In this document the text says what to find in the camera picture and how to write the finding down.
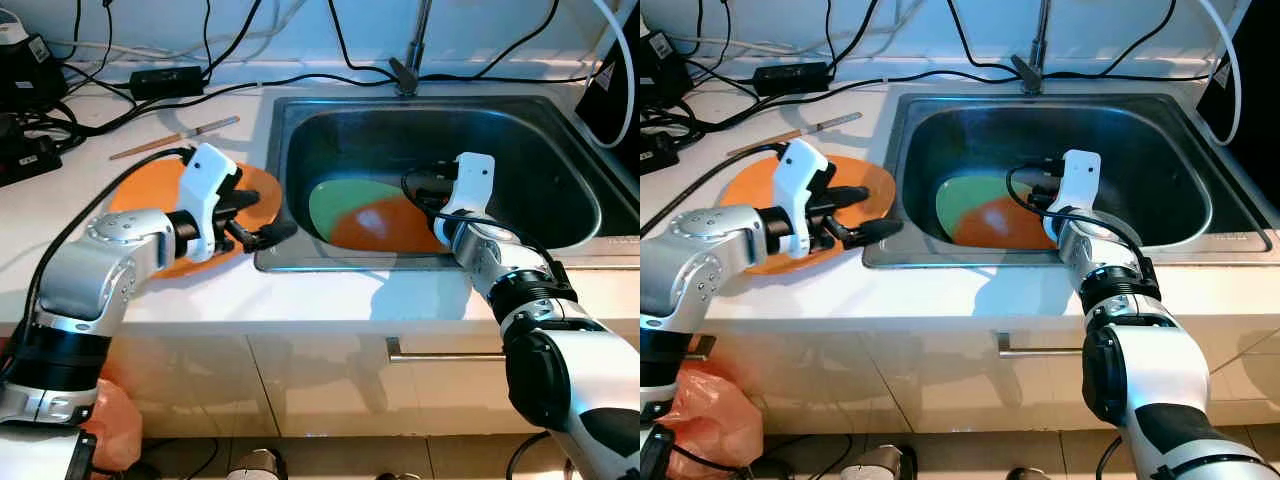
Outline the orange bowl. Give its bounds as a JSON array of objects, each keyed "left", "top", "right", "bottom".
[
  {"left": 951, "top": 194, "right": 1062, "bottom": 252},
  {"left": 327, "top": 196, "right": 452, "bottom": 255}
]

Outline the wooden chopstick with silver end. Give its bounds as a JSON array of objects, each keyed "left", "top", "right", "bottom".
[
  {"left": 730, "top": 111, "right": 864, "bottom": 155},
  {"left": 108, "top": 115, "right": 242, "bottom": 162},
  {"left": 112, "top": 114, "right": 242, "bottom": 159},
  {"left": 726, "top": 111, "right": 864, "bottom": 157}
]

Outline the green round plate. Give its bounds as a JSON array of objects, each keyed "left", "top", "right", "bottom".
[
  {"left": 306, "top": 177, "right": 403, "bottom": 242},
  {"left": 934, "top": 174, "right": 1023, "bottom": 237}
]

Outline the orange round plate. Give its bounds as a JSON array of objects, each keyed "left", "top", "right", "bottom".
[
  {"left": 717, "top": 152, "right": 897, "bottom": 277},
  {"left": 107, "top": 154, "right": 284, "bottom": 280}
]

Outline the white kitchen cabinet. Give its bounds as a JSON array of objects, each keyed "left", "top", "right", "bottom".
[
  {"left": 100, "top": 330, "right": 541, "bottom": 442},
  {"left": 690, "top": 327, "right": 1280, "bottom": 433}
]

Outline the metal sink faucet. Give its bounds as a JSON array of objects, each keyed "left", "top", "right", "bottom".
[
  {"left": 387, "top": 0, "right": 434, "bottom": 99},
  {"left": 1009, "top": 0, "right": 1052, "bottom": 97}
]

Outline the stainless steel sink basin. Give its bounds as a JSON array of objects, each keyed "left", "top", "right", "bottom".
[
  {"left": 861, "top": 91, "right": 1277, "bottom": 270},
  {"left": 254, "top": 92, "right": 641, "bottom": 274}
]

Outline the black power adapter brick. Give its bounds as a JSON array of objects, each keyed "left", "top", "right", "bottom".
[
  {"left": 127, "top": 64, "right": 207, "bottom": 100},
  {"left": 751, "top": 61, "right": 832, "bottom": 97}
]

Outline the black power strip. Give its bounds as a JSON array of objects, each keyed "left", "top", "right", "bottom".
[
  {"left": 0, "top": 113, "right": 64, "bottom": 189},
  {"left": 640, "top": 124, "right": 677, "bottom": 174}
]

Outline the black countertop appliance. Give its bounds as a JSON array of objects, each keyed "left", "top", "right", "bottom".
[
  {"left": 1194, "top": 0, "right": 1280, "bottom": 192},
  {"left": 571, "top": 14, "right": 641, "bottom": 152}
]

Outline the black charger box with label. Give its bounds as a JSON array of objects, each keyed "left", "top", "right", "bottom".
[
  {"left": 0, "top": 18, "right": 70, "bottom": 112},
  {"left": 640, "top": 24, "right": 692, "bottom": 102}
]

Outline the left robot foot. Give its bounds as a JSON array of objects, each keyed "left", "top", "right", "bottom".
[
  {"left": 227, "top": 447, "right": 290, "bottom": 480},
  {"left": 849, "top": 444, "right": 917, "bottom": 480}
]

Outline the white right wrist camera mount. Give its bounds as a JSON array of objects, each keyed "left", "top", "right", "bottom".
[
  {"left": 1058, "top": 149, "right": 1102, "bottom": 219},
  {"left": 440, "top": 151, "right": 497, "bottom": 223}
]

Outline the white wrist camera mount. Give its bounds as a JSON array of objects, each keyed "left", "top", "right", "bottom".
[
  {"left": 440, "top": 151, "right": 497, "bottom": 223},
  {"left": 1058, "top": 149, "right": 1102, "bottom": 219},
  {"left": 774, "top": 137, "right": 837, "bottom": 258},
  {"left": 182, "top": 142, "right": 242, "bottom": 264}
]

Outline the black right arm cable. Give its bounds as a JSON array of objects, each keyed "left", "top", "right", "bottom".
[
  {"left": 1005, "top": 160, "right": 1161, "bottom": 286},
  {"left": 399, "top": 168, "right": 561, "bottom": 291}
]

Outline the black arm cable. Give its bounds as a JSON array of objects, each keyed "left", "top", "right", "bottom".
[
  {"left": 399, "top": 168, "right": 561, "bottom": 291},
  {"left": 640, "top": 142, "right": 793, "bottom": 238},
  {"left": 1005, "top": 160, "right": 1161, "bottom": 286},
  {"left": 28, "top": 147, "right": 197, "bottom": 313}
]

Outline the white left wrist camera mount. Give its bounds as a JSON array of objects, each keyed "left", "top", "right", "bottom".
[
  {"left": 774, "top": 137, "right": 837, "bottom": 258},
  {"left": 182, "top": 142, "right": 242, "bottom": 264}
]

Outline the black power cable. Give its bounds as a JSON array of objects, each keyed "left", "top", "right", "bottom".
[
  {"left": 1090, "top": 0, "right": 1179, "bottom": 81},
  {"left": 946, "top": 0, "right": 1019, "bottom": 73},
  {"left": 829, "top": 66, "right": 1216, "bottom": 97},
  {"left": 328, "top": 0, "right": 399, "bottom": 77},
  {"left": 200, "top": 68, "right": 601, "bottom": 101},
  {"left": 468, "top": 0, "right": 561, "bottom": 83}
]

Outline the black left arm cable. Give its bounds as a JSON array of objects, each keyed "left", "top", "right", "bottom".
[
  {"left": 640, "top": 142, "right": 793, "bottom": 238},
  {"left": 28, "top": 147, "right": 197, "bottom": 313}
]

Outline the long metal drawer handle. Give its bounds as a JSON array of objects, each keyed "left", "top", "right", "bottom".
[
  {"left": 996, "top": 332, "right": 1087, "bottom": 360},
  {"left": 386, "top": 337, "right": 507, "bottom": 364}
]

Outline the white flexible hose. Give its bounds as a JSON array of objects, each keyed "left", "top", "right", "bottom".
[
  {"left": 1194, "top": 0, "right": 1242, "bottom": 147},
  {"left": 589, "top": 0, "right": 634, "bottom": 150}
]

